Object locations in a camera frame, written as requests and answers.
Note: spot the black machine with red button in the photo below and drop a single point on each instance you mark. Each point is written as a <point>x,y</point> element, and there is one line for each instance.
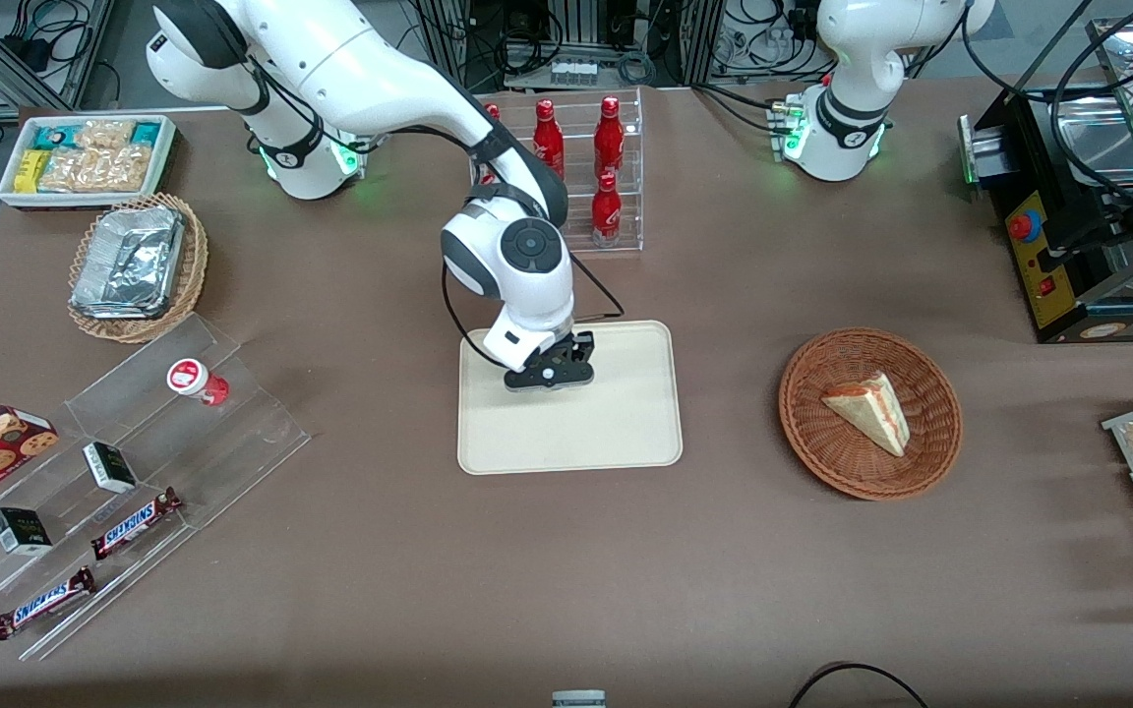
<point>1009,147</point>

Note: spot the white plastic bin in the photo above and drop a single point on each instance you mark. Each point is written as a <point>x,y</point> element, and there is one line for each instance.
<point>6,192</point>

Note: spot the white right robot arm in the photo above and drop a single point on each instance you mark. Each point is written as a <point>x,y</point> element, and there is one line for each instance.
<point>350,59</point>

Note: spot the black tissue pack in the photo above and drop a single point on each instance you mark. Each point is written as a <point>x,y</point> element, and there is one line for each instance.
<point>21,532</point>
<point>109,468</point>

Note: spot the beige plastic tray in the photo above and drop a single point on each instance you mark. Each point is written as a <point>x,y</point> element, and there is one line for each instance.
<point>566,433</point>

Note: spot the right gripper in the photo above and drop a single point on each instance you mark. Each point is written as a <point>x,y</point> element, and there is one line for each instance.
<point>579,346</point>

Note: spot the red gum bottle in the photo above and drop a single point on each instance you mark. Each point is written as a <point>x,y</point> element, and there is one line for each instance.
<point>191,378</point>

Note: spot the white power strip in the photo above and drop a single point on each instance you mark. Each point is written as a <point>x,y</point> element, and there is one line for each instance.
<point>573,73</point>

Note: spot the foil tray stack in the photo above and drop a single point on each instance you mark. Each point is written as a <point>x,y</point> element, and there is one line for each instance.
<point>129,261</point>

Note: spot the clear acrylic stepped stand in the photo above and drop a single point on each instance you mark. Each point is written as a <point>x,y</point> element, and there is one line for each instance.
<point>232,433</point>

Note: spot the red cola bottle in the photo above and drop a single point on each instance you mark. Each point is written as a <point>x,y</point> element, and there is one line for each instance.
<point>609,138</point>
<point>492,112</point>
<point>548,143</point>
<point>606,211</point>

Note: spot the aluminium frame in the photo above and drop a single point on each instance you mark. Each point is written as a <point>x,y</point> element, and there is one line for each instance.
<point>88,59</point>

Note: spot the triangle sandwich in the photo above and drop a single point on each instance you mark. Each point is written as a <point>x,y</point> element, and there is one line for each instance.
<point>871,408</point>

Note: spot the brown round wicker basket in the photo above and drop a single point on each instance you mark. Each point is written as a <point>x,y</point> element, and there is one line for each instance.
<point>812,433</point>

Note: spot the light wicker basket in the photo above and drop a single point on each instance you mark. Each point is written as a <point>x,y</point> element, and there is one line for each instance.
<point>195,265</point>

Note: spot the clear cracker bag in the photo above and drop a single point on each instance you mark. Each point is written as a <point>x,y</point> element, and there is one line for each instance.
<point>94,169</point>
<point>104,133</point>

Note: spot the clear acrylic bottle rack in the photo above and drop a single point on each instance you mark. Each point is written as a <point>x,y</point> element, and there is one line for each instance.
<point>581,147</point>

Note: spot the small grey device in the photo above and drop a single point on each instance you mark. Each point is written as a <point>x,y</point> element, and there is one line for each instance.
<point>578,699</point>

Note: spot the Snickers chocolate bar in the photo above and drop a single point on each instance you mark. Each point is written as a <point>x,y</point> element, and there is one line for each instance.
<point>43,603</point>
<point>134,523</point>

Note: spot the teal snack packet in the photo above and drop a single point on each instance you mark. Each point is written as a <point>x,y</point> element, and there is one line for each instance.
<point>147,132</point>
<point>51,136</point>

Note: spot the yellow snack packet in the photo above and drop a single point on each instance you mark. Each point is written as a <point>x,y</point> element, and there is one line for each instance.
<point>30,171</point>

